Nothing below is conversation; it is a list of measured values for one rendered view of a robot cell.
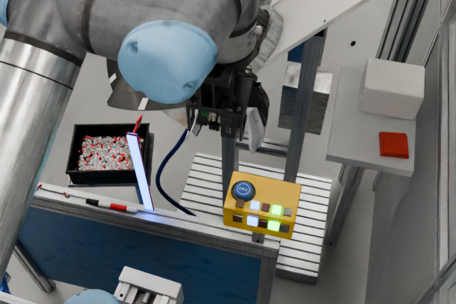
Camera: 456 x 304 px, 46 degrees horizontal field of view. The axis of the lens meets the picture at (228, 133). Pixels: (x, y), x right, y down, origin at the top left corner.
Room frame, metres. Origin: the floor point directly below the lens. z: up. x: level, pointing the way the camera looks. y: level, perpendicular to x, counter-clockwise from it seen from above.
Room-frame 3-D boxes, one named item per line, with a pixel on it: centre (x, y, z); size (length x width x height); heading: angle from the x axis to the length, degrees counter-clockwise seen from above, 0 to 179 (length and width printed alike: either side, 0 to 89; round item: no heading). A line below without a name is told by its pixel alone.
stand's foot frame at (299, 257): (1.11, -0.10, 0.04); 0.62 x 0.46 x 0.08; 76
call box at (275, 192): (0.61, -0.08, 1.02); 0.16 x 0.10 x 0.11; 76
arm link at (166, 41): (0.37, 0.06, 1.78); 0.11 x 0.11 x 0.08; 68
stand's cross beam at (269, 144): (1.10, -0.12, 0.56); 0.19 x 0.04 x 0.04; 76
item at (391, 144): (0.89, -0.47, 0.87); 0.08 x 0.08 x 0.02; 83
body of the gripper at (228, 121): (0.45, 0.01, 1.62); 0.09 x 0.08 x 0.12; 166
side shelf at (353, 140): (1.01, -0.44, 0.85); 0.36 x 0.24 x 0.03; 166
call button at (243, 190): (0.62, -0.03, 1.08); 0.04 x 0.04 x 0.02
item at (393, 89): (1.07, -0.49, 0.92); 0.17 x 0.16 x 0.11; 76
